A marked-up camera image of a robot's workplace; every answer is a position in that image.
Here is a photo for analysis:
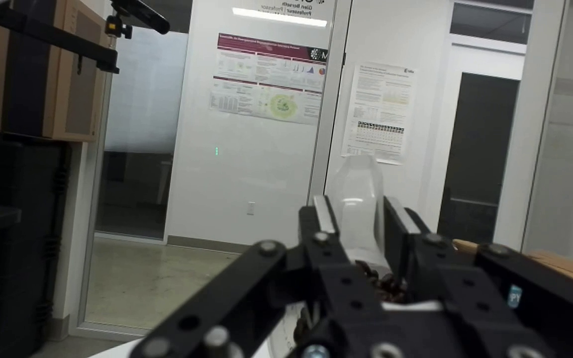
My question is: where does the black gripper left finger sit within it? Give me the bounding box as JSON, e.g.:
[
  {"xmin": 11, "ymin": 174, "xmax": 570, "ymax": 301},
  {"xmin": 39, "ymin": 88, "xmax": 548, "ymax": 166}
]
[{"xmin": 127, "ymin": 194, "xmax": 393, "ymax": 358}]

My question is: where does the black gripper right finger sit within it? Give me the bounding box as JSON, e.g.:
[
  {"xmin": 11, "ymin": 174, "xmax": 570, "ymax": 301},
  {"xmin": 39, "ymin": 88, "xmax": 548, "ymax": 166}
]
[{"xmin": 381, "ymin": 194, "xmax": 573, "ymax": 358}]

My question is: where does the dark grey cup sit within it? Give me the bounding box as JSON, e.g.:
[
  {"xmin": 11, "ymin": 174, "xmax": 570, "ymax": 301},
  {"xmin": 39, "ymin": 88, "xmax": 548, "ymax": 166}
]
[{"xmin": 353, "ymin": 259, "xmax": 411, "ymax": 303}]

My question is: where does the paper poster on glass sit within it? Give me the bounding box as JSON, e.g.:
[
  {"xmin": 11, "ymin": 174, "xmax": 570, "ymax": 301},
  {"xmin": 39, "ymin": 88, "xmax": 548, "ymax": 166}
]
[{"xmin": 342, "ymin": 63, "xmax": 417, "ymax": 166}]

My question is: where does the wooden cabinet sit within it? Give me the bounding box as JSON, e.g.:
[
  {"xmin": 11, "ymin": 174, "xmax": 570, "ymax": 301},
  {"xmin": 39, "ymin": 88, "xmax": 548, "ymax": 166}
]
[{"xmin": 0, "ymin": 0, "xmax": 117, "ymax": 146}]

